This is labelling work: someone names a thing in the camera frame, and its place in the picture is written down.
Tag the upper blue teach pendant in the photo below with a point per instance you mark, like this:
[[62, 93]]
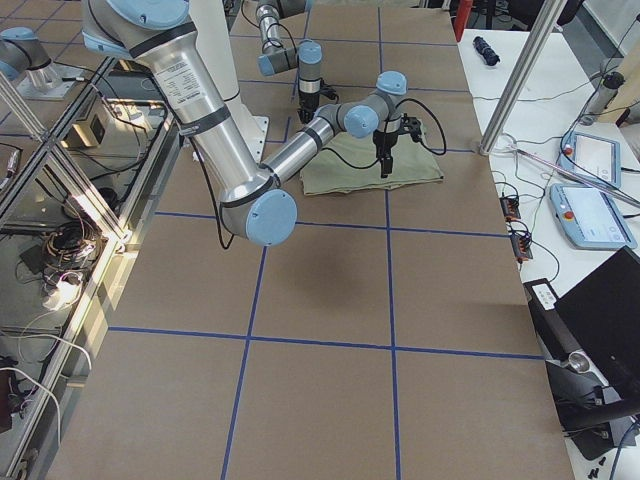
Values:
[[592, 157]]

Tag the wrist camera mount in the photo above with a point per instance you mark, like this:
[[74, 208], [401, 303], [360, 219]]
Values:
[[411, 126]]

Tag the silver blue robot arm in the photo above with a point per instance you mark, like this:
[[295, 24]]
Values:
[[280, 54], [186, 47]]

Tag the folded dark blue umbrella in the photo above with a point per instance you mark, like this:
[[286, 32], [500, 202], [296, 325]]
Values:
[[485, 51]]

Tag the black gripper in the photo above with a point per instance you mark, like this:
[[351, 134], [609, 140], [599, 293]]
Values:
[[382, 141], [306, 101]]

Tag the metal water bottle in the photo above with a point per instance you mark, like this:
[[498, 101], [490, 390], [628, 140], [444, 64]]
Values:
[[604, 94]]

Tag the blue teach pendant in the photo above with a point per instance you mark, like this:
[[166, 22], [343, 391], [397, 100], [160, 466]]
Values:
[[589, 218], [592, 157]]

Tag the aluminium frame post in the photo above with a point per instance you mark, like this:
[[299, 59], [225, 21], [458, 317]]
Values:
[[535, 43]]

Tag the black laptop computer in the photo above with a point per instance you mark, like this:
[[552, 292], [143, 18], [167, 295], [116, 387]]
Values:
[[591, 335]]

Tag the lower blue teach pendant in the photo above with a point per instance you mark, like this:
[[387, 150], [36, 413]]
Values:
[[589, 218]]

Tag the brown table cover mat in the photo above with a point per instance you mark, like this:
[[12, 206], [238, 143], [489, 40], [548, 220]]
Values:
[[387, 338]]

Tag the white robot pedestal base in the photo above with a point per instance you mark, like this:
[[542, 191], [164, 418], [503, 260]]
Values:
[[214, 46]]

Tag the green long-sleeve shirt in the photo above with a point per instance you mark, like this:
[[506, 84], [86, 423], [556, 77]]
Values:
[[348, 164]]

